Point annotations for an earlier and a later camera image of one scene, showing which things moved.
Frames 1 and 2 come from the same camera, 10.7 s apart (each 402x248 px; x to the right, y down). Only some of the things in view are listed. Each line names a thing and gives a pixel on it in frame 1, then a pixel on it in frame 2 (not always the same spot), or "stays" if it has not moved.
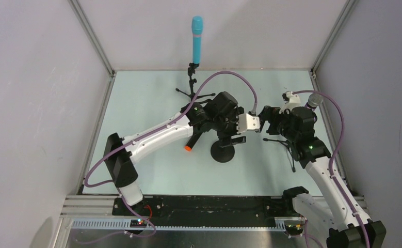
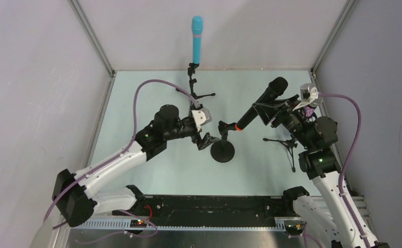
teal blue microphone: (197, 23) stays
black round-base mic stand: (222, 150) stays
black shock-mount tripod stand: (288, 143) stays
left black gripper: (231, 128) -> (198, 135)
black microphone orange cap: (189, 146) -> (274, 89)
